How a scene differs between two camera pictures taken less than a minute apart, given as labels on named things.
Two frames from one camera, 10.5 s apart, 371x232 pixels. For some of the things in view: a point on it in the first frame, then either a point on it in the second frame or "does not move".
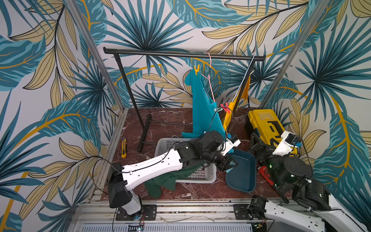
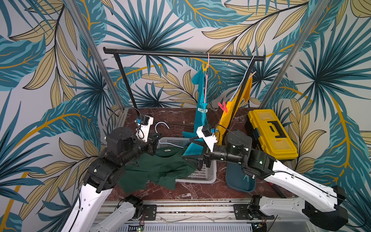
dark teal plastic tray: [243, 178] does not move
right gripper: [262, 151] → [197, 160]
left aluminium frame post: [101, 64] does not move
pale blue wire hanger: [237, 93] does not move
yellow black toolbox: [266, 122] does not move
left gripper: [225, 165] → [151, 143]
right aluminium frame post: [307, 29] does not move
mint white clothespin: [220, 110] → [202, 110]
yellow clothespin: [197, 70] → [205, 68]
